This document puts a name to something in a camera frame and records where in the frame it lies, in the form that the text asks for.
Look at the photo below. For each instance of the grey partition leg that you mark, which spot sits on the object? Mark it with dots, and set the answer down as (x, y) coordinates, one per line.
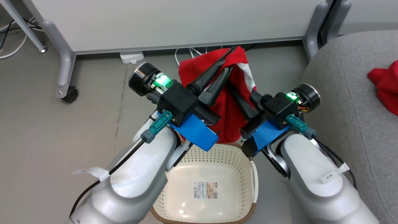
(63, 59)
(314, 31)
(340, 18)

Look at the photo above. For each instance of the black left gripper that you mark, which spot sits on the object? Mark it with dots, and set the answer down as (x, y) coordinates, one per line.
(178, 101)

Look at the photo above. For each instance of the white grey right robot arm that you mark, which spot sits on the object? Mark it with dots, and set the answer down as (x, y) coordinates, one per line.
(314, 180)

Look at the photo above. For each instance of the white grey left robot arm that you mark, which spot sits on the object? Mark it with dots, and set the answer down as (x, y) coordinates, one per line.
(140, 180)

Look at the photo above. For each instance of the red garment with white stripe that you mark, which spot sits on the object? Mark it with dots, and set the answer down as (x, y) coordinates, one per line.
(228, 124)

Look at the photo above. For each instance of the grey fabric sofa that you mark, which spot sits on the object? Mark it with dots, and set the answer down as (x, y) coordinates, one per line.
(351, 77)

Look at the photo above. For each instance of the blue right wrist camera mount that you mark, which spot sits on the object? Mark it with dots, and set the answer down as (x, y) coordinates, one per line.
(264, 137)

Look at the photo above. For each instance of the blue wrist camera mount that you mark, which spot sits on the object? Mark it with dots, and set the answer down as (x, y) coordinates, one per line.
(196, 132)
(264, 137)

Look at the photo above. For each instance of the thin grey table leg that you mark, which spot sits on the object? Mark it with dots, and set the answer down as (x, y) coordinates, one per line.
(25, 28)

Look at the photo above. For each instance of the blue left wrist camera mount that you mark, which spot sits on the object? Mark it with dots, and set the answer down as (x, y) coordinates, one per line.
(196, 132)

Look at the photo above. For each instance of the paper label in basket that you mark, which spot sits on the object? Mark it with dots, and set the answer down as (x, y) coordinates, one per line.
(205, 190)

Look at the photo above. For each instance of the white partition panel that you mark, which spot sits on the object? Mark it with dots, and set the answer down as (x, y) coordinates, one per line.
(174, 21)
(370, 14)

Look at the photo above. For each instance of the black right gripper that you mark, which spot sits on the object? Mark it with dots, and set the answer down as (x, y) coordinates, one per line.
(279, 107)

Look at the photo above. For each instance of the red jersey with printed letters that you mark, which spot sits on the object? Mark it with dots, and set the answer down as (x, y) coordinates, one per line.
(388, 90)

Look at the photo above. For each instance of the white power strip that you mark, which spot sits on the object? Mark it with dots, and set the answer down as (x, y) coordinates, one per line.
(132, 57)

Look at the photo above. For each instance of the cream perforated laundry basket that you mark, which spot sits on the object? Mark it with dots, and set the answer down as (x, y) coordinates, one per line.
(183, 189)

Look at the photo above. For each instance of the black caster wheel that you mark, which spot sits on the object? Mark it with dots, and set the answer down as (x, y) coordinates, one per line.
(71, 95)

